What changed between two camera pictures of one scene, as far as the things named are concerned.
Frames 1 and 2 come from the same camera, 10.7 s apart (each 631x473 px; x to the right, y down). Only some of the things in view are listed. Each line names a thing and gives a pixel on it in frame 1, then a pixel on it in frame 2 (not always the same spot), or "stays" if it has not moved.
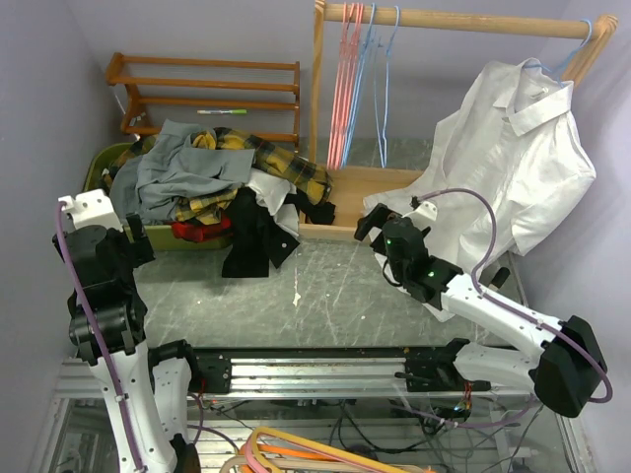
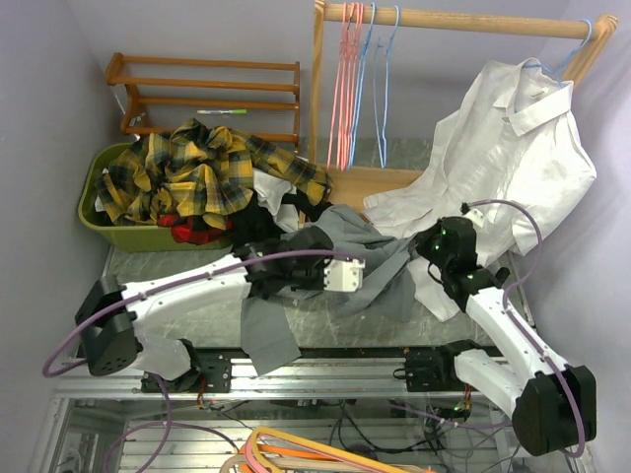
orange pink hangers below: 269,450 stays
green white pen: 222,111 stays
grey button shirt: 149,184 to 268,341
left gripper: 137,249 to 318,283
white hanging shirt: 510,158 stays
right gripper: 377,218 to 423,237
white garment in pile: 272,191 stays
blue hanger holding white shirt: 558,71 stays
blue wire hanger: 383,147 stays
